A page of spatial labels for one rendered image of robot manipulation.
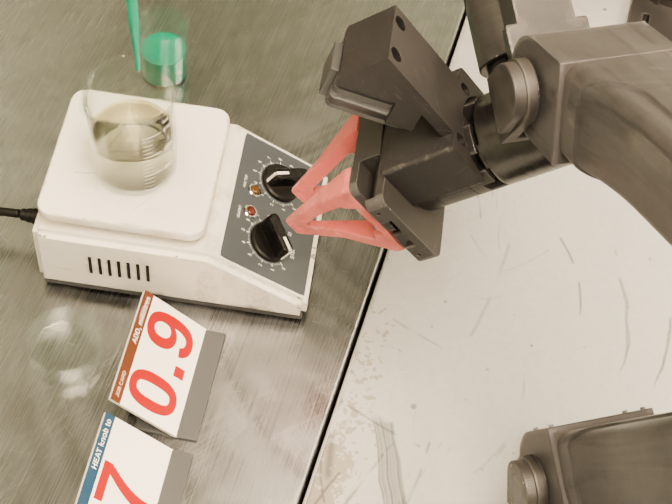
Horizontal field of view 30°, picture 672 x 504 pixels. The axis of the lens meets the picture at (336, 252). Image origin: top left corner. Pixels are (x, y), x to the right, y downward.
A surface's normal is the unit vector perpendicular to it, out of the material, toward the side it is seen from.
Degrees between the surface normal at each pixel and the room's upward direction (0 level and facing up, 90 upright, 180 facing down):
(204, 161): 0
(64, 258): 90
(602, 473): 82
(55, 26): 0
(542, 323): 0
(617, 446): 88
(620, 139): 85
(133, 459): 40
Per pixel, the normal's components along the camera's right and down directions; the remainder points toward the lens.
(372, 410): 0.08, -0.58
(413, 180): -0.12, 0.80
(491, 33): -0.68, 0.00
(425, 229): 0.81, -0.26
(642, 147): -0.97, 0.11
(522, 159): -0.25, 0.67
